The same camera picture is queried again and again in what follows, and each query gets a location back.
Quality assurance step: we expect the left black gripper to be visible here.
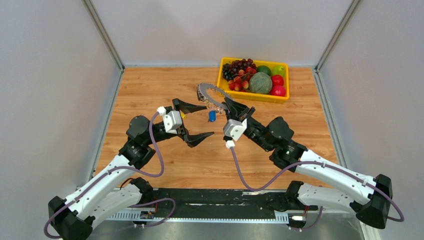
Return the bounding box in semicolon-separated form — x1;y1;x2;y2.
145;98;214;147

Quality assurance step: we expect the red cherry bunch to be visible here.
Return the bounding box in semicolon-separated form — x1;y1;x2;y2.
222;66;257;92

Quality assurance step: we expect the pink red peach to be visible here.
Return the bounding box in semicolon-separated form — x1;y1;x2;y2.
269;85;287;97

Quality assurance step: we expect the aluminium frame post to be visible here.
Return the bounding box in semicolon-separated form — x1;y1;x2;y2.
82;0;125;73
314;0;362;73

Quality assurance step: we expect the red apple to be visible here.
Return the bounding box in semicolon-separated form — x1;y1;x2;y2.
271;74;285;86

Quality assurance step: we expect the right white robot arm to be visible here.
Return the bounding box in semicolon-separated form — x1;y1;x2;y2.
223;97;393;229

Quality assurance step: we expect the dark grape bunch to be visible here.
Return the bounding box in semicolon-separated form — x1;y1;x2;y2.
221;58;257;81

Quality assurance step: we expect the metal key organizer ring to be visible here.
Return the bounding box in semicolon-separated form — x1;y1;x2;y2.
196;82;234;114

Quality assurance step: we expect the white slotted cable duct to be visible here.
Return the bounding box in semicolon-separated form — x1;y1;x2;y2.
105;208;290;224

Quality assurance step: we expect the light green pear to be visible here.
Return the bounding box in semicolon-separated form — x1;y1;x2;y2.
271;65;287;77

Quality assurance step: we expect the green netted melon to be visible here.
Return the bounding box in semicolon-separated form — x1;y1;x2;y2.
249;72;273;94

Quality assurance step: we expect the blue tagged key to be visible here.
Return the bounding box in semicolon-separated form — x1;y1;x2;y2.
208;110;217;123

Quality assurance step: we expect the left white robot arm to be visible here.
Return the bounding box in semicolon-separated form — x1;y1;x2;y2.
44;98;213;240

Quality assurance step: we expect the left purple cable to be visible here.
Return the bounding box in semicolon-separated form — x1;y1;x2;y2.
43;111;166;240

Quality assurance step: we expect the left aluminium frame post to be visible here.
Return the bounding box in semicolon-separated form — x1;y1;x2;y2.
82;0;125;73

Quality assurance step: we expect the dark green lime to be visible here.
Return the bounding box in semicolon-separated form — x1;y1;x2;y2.
256;65;272;76

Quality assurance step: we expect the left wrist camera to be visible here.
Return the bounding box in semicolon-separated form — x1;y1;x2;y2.
157;106;183;135

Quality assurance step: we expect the right aluminium frame post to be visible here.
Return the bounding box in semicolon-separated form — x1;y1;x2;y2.
314;0;362;73

